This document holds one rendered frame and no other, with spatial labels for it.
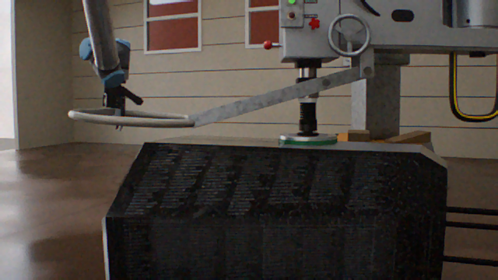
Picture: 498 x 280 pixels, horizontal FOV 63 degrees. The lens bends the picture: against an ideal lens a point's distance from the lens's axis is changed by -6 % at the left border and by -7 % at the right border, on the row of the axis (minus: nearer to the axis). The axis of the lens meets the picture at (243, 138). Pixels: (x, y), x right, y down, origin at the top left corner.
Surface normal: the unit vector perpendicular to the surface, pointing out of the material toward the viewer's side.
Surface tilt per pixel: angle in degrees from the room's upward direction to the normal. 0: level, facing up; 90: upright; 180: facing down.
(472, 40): 90
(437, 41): 90
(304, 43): 90
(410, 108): 90
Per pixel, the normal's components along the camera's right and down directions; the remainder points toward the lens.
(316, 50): -0.02, 0.10
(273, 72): -0.37, 0.09
